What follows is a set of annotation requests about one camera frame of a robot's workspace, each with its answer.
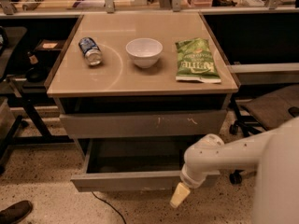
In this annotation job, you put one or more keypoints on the blue soda can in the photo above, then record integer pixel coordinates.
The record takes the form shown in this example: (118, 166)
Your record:
(90, 50)

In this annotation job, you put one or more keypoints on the black desk frame left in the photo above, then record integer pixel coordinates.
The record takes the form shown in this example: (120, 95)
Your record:
(11, 140)

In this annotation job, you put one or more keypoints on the dark glass bottle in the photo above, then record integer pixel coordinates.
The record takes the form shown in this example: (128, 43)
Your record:
(37, 72)

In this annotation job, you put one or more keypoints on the white bowl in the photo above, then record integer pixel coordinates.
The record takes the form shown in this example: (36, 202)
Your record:
(144, 52)

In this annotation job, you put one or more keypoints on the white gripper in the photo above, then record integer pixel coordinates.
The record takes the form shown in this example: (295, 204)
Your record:
(191, 180)

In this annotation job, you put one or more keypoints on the green chip bag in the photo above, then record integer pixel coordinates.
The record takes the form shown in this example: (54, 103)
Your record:
(196, 62)

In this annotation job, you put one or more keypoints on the grey drawer cabinet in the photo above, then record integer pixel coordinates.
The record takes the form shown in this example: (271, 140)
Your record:
(117, 85)

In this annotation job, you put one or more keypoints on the dark shoe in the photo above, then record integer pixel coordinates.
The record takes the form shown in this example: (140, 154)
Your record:
(16, 212)

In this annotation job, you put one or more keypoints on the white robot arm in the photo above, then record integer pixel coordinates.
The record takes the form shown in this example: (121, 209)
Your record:
(275, 155)

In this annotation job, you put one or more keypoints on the grey top drawer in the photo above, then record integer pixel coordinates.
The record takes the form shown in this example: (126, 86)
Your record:
(143, 124)

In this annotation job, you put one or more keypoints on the grey drawer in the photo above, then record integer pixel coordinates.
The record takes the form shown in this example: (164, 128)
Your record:
(143, 124)
(131, 164)

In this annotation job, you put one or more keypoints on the black office chair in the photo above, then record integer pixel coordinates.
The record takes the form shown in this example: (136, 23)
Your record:
(267, 111)

